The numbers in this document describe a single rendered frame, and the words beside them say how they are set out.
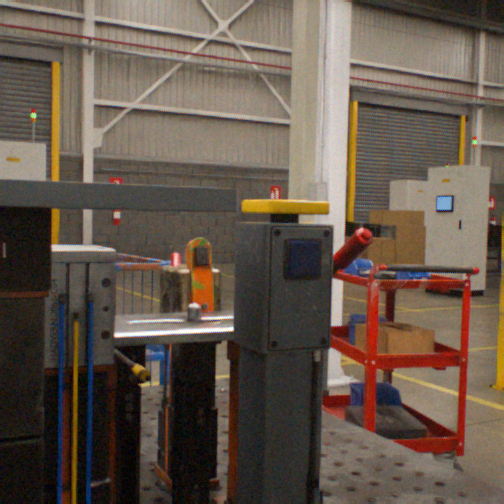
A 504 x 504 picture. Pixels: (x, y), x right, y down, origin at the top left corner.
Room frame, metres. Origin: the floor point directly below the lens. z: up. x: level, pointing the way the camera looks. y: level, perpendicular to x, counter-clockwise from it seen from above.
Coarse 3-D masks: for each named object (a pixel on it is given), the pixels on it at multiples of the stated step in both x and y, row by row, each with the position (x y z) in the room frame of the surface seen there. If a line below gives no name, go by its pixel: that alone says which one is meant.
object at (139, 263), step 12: (120, 264) 2.74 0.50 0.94; (132, 264) 2.76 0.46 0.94; (144, 264) 2.79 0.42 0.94; (156, 264) 2.81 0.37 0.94; (168, 264) 2.84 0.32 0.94; (132, 276) 3.26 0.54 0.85; (132, 288) 3.26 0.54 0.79; (132, 300) 3.26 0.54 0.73; (132, 312) 3.26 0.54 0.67; (132, 324) 3.26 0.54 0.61; (156, 348) 2.97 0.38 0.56; (156, 360) 2.82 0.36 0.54; (168, 360) 2.84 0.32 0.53; (168, 372) 2.84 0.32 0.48
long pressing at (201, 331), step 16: (128, 320) 0.92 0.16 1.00; (144, 320) 0.93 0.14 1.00; (160, 320) 0.93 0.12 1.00; (176, 320) 0.94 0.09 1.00; (208, 320) 0.96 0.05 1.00; (128, 336) 0.80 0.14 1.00; (144, 336) 0.81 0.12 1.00; (160, 336) 0.82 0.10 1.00; (176, 336) 0.83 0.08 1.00; (192, 336) 0.84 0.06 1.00; (208, 336) 0.84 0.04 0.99; (224, 336) 0.85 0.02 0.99
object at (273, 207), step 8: (248, 200) 0.62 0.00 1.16; (256, 200) 0.60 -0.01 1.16; (264, 200) 0.59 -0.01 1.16; (272, 200) 0.58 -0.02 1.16; (280, 200) 0.58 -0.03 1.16; (288, 200) 0.58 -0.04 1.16; (296, 200) 0.59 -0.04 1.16; (248, 208) 0.61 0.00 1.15; (256, 208) 0.60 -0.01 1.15; (264, 208) 0.58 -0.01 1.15; (272, 208) 0.58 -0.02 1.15; (280, 208) 0.58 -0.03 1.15; (288, 208) 0.58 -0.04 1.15; (296, 208) 0.59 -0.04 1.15; (304, 208) 0.59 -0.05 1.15; (312, 208) 0.59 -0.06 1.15; (320, 208) 0.60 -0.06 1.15; (328, 208) 0.60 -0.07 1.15; (272, 216) 0.61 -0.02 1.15; (280, 216) 0.60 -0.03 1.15; (288, 216) 0.60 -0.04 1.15; (296, 216) 0.61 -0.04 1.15
